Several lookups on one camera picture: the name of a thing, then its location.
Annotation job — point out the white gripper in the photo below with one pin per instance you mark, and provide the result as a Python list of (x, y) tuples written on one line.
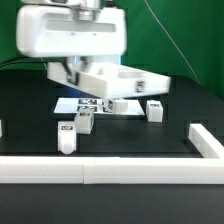
[(49, 31)]

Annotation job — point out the white square tabletop part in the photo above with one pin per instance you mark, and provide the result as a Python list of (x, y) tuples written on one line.
[(108, 80)]

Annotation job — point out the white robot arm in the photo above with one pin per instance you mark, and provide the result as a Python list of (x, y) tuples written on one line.
[(87, 8)]

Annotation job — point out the white marker sheet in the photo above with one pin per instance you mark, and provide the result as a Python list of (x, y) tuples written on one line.
[(72, 105)]

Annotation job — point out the white L-shaped fence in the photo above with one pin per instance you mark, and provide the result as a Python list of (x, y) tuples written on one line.
[(207, 169)]

